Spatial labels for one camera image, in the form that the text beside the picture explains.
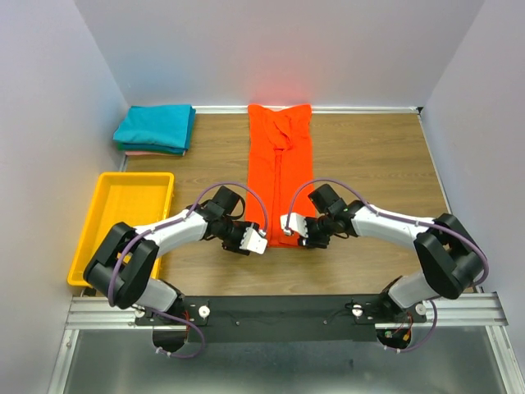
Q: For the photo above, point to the pink folded t shirt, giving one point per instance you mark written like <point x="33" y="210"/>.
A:
<point x="130" y="153"/>

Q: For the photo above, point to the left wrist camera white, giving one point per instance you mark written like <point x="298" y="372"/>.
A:
<point x="254" y="241"/>

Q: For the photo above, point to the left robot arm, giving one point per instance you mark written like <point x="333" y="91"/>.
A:
<point x="121" y="268"/>

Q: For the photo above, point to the white table edge strip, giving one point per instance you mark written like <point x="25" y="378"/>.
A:
<point x="241" y="109"/>

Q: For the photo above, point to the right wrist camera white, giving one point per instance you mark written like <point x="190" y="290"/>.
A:
<point x="294" y="223"/>

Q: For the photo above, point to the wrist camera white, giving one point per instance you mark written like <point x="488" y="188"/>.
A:
<point x="254" y="241"/>
<point x="294" y="223"/>

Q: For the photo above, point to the yellow plastic bin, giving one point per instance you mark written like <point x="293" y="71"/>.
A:
<point x="136" y="198"/>

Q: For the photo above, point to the teal folded t shirt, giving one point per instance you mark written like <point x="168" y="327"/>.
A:
<point x="169" y="125"/>

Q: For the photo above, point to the orange t shirt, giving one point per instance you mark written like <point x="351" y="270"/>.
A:
<point x="280" y="161"/>

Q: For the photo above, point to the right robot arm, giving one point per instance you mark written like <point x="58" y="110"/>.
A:
<point x="450" y="260"/>

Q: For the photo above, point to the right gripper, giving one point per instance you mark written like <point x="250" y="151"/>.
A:
<point x="311" y="242"/>

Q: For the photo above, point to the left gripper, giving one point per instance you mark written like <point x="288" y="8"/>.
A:
<point x="235" y="247"/>

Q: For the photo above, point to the aluminium frame rail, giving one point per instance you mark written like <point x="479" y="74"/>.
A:
<point x="463" y="347"/>

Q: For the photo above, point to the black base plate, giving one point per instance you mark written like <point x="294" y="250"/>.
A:
<point x="203" y="320"/>

